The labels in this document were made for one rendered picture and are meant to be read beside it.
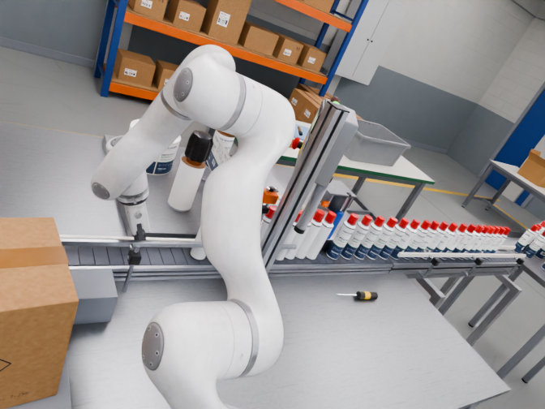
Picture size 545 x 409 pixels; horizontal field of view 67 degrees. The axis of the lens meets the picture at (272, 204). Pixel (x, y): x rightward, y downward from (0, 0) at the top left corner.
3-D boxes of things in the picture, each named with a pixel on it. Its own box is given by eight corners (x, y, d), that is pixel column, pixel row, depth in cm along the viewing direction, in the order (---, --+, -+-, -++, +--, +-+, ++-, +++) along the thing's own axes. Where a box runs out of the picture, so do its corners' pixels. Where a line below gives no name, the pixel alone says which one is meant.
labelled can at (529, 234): (520, 255, 257) (542, 229, 248) (515, 253, 255) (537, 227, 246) (514, 249, 261) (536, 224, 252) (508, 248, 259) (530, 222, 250)
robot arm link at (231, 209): (169, 374, 66) (247, 363, 76) (212, 395, 57) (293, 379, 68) (199, 79, 73) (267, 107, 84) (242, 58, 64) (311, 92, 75)
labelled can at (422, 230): (403, 252, 193) (427, 217, 184) (410, 260, 190) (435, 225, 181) (396, 252, 190) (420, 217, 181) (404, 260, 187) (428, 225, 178)
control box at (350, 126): (327, 166, 127) (355, 110, 119) (326, 188, 112) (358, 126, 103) (297, 153, 126) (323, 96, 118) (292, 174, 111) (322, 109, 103)
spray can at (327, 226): (311, 251, 161) (334, 209, 152) (317, 260, 158) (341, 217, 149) (300, 251, 158) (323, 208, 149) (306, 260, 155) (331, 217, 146)
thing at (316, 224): (301, 251, 159) (323, 208, 150) (306, 260, 155) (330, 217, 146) (289, 250, 156) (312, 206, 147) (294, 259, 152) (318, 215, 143)
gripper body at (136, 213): (151, 200, 106) (155, 233, 113) (143, 179, 113) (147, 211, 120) (120, 207, 103) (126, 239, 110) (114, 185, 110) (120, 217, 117)
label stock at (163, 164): (176, 161, 181) (186, 132, 174) (164, 180, 163) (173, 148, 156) (132, 144, 178) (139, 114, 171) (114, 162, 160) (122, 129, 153)
